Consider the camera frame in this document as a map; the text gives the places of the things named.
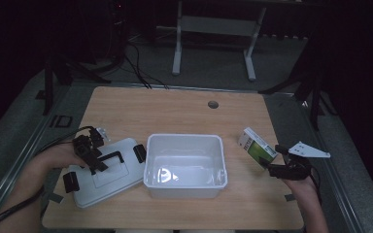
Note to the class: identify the black tripod stand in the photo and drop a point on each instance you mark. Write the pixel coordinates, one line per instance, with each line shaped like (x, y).
(55, 77)
(311, 87)

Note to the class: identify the grey tape piece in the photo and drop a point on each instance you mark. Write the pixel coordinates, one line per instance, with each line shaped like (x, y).
(289, 197)
(55, 197)

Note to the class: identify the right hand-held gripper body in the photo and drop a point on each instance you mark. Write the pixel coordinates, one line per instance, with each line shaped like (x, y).
(296, 168)

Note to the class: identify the white metal desk frame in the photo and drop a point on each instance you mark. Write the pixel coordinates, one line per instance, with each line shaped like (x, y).
(218, 25)

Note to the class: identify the person's right hand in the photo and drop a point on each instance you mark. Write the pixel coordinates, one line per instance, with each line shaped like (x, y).
(299, 185)

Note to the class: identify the green and white medicine box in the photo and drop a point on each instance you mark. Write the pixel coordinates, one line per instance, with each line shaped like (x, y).
(255, 149)

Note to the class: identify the person's left hand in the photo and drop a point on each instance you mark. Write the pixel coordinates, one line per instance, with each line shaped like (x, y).
(58, 157)

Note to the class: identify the white box lid black clips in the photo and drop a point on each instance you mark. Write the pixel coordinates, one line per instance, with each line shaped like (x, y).
(110, 184)

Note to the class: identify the white plastic storage box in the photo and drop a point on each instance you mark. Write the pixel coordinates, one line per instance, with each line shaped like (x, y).
(184, 161)

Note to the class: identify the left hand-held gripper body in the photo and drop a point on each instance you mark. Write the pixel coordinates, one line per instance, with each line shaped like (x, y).
(87, 145)

